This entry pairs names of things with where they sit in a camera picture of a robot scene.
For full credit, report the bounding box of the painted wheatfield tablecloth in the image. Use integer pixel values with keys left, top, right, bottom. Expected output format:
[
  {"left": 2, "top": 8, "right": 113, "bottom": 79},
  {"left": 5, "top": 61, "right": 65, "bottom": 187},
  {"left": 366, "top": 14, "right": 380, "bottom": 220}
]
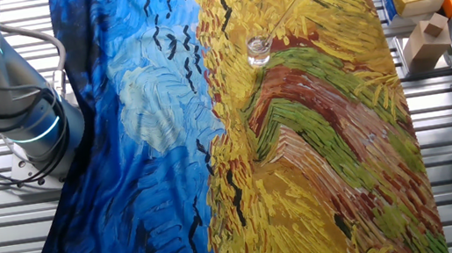
[{"left": 0, "top": 0, "right": 451, "bottom": 253}]

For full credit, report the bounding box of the thick grey cable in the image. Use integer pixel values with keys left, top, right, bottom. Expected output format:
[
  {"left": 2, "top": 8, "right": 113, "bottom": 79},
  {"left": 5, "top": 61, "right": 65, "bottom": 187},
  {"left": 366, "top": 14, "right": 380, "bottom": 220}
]
[{"left": 0, "top": 14, "right": 74, "bottom": 108}]

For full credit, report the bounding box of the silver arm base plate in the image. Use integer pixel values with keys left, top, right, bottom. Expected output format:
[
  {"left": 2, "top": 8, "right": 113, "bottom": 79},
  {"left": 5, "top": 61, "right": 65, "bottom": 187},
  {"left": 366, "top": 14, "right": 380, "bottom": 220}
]
[{"left": 5, "top": 144, "right": 71, "bottom": 198}]

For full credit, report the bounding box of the small glass beaker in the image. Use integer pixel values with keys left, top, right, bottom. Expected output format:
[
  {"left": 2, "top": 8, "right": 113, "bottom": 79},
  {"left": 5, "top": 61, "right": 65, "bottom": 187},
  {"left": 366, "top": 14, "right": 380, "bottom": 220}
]
[{"left": 242, "top": 31, "right": 278, "bottom": 70}]

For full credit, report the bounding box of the clear glass rod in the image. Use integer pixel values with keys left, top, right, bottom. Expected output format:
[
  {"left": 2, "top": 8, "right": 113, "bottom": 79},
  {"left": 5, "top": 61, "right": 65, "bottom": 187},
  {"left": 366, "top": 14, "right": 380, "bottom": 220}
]
[{"left": 259, "top": 0, "right": 341, "bottom": 47}]

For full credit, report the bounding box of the grey metal tray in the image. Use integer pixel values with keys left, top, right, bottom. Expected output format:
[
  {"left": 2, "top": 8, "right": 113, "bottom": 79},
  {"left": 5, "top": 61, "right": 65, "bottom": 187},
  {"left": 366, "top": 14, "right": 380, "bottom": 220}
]
[{"left": 391, "top": 27, "right": 452, "bottom": 82}]

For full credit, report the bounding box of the beige wooden block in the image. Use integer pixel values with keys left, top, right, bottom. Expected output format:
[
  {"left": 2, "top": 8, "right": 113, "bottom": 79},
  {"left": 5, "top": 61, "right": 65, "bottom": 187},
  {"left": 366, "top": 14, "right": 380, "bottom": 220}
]
[{"left": 397, "top": 9, "right": 452, "bottom": 75}]

